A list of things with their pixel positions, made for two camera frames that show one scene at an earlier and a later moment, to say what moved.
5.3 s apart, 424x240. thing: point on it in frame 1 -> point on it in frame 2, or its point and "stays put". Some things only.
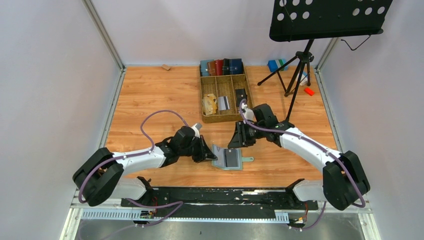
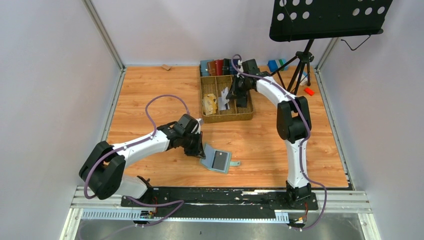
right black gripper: x=239 y=134 -> x=238 y=91
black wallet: x=226 y=66 stays put
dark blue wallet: x=236 y=66 stays put
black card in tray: x=240 y=94 stays put
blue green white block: x=275 y=64 stays put
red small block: x=309 y=91 stays put
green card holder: x=219 y=151 -> x=207 y=162
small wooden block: x=165 y=66 stays put
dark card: x=231 y=157 -> x=219 y=161
